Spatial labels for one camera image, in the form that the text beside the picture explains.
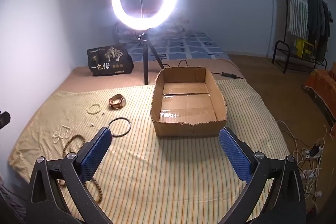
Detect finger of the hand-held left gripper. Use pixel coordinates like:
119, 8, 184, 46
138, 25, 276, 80
0, 112, 11, 130

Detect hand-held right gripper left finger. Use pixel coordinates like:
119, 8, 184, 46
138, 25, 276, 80
26, 127, 113, 224

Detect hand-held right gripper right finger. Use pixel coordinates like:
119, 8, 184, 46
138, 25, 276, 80
219, 127, 307, 224

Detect brown wooden bead necklace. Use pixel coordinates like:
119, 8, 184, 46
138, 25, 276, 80
59, 135, 105, 204

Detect black bangle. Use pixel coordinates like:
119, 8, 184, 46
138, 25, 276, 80
108, 117, 132, 138

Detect red strap wristwatch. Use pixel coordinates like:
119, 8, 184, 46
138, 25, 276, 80
109, 94, 126, 109

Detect cardboard box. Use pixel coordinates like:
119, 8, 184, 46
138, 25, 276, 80
150, 67, 227, 138

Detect striped yellow cloth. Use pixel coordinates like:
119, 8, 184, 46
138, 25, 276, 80
8, 80, 292, 224

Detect white power strip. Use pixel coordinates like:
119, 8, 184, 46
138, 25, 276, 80
299, 144, 325, 159

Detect black printed snack bag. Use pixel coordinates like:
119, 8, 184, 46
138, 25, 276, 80
87, 46, 134, 77

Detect orange covered box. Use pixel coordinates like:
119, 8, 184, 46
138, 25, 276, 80
303, 61, 336, 133

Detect black metal clothes rack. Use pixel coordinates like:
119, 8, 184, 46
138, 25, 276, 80
271, 0, 329, 74

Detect floral blanket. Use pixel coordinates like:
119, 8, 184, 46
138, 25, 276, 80
114, 16, 190, 43

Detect dark hanging clothes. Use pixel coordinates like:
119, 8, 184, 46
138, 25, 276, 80
306, 0, 331, 62

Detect white striped towel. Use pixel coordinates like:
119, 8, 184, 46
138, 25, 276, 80
286, 0, 309, 37

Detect white pearl necklace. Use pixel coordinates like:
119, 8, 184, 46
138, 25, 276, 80
52, 126, 71, 145

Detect cream bead bracelet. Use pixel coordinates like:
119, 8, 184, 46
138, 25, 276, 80
87, 104, 102, 115

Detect tangle of white cables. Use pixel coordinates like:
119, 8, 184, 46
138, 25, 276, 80
276, 120, 329, 212

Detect black cable with switch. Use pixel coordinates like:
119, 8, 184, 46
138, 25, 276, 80
178, 60, 244, 80

